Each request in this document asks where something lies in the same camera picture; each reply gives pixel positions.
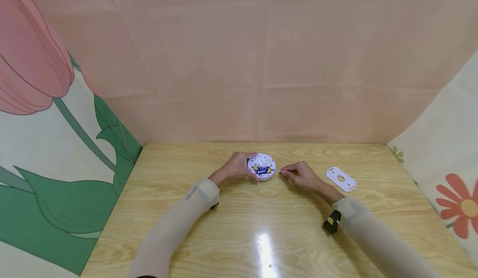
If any person's right hand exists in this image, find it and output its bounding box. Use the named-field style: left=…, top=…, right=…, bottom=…
left=280, top=161, right=322, bottom=192

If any black wrist band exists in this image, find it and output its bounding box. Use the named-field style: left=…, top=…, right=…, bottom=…
left=323, top=210, right=342, bottom=234

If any person's right forearm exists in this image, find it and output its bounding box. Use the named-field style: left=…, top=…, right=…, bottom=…
left=314, top=183, right=443, bottom=278

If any person's left forearm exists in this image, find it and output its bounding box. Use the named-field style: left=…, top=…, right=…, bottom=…
left=127, top=174, right=224, bottom=278

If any person's left hand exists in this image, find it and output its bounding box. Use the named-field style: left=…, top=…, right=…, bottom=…
left=217, top=152, right=259, bottom=181

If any round white battery device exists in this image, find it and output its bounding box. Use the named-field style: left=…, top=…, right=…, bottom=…
left=247, top=154, right=277, bottom=181

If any white oval cover plate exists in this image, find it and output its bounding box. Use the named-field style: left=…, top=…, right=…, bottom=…
left=326, top=166, right=357, bottom=192

